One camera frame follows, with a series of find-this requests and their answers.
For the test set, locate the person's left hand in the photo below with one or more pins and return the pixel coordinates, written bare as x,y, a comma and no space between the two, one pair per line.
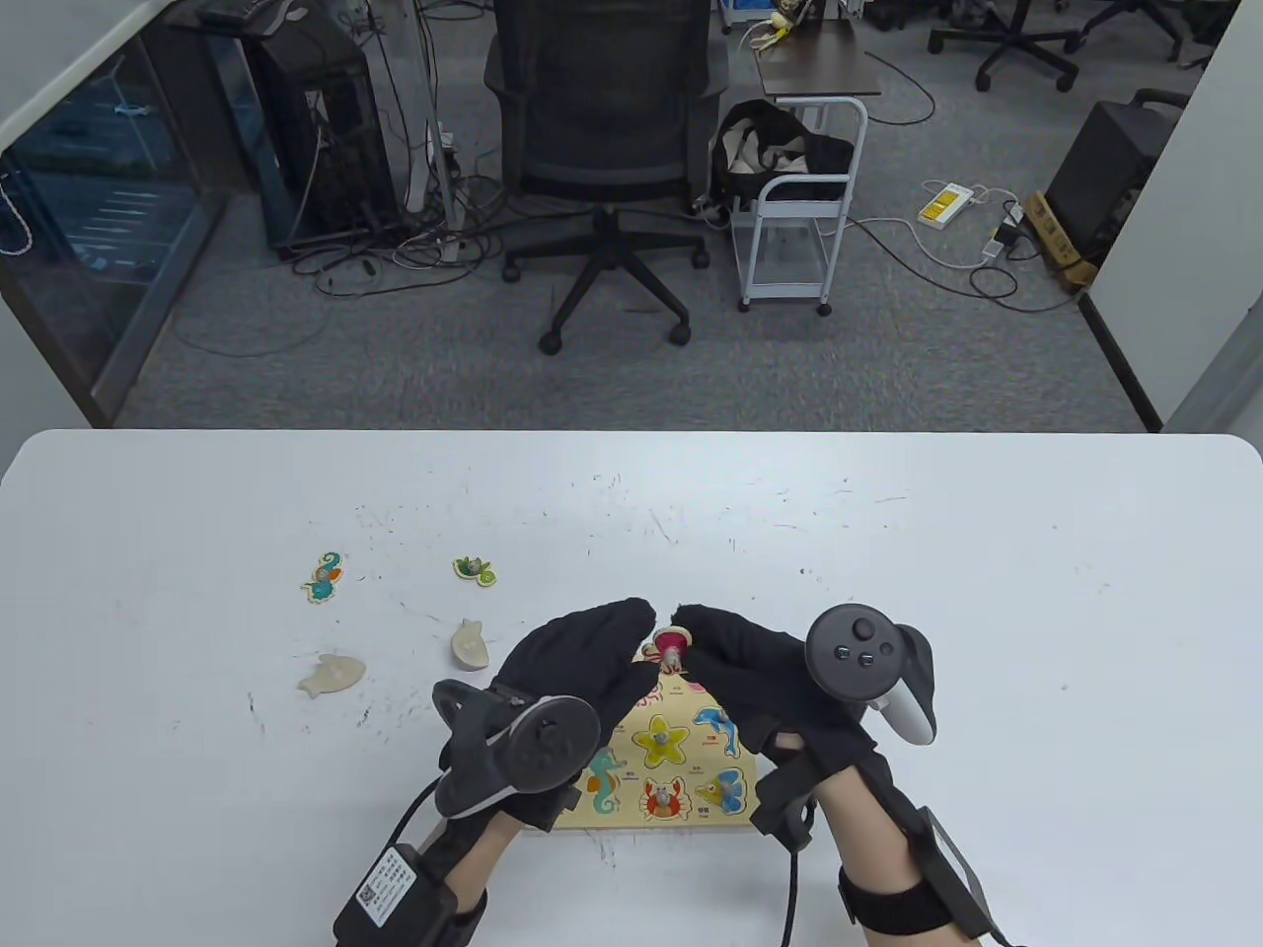
572,661

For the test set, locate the person's right hand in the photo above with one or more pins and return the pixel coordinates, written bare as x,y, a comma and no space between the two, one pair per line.
750,671

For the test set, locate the plain wooden puzzle piece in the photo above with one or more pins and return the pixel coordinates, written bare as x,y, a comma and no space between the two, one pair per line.
333,676
471,646
671,649

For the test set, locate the wooden animal puzzle frame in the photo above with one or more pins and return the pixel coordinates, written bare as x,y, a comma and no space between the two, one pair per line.
696,767

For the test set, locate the yellow starfish puzzle piece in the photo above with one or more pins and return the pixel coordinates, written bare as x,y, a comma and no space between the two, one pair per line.
659,742

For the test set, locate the yellow blue fish puzzle piece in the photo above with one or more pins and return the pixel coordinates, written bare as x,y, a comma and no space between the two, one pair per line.
722,789

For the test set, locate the green turtle puzzle piece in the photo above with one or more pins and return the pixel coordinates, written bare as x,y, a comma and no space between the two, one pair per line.
474,570

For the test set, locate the red crab puzzle piece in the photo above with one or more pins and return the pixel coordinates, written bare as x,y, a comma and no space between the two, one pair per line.
663,799

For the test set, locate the seahorse puzzle piece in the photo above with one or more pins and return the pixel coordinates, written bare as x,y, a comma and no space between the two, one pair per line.
324,577

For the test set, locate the person's right forearm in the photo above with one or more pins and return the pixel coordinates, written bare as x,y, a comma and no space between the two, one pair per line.
878,838

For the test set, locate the person's left forearm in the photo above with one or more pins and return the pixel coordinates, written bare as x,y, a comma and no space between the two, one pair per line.
483,858

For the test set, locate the black white handheld controller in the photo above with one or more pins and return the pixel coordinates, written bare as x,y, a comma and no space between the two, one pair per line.
854,646
553,745

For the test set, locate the black labelled wrist box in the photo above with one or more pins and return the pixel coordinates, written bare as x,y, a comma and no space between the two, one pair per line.
395,893
962,878

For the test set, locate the white rolling cart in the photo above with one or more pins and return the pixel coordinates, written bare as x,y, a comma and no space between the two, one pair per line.
804,184

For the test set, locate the power adapter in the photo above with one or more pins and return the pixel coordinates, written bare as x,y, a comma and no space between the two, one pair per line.
1004,237

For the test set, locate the yellow white power strip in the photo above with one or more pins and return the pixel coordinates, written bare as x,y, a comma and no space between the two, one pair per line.
944,205

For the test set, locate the cardboard box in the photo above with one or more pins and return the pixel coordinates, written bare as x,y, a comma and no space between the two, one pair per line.
1058,242

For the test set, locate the white desk leg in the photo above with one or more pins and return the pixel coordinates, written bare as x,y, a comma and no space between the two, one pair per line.
439,148

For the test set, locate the black bag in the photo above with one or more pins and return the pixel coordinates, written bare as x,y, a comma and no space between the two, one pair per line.
760,123

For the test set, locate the black mesh office chair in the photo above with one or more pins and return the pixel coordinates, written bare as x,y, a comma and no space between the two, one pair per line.
602,99

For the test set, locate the black computer tower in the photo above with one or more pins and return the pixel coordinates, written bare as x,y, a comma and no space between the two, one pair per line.
335,128

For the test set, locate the dark brown side desk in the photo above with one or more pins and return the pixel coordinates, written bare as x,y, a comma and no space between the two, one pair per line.
819,64

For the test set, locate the black cabinet box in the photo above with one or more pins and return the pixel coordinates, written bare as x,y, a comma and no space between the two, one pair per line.
1110,168

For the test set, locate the glass partition panel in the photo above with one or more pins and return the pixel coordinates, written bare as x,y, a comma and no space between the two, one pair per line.
109,227

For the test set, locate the black swivel office chair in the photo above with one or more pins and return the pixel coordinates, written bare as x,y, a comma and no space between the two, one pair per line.
1145,15
1021,39

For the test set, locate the black keyboard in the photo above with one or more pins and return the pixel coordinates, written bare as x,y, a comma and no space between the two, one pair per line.
242,12

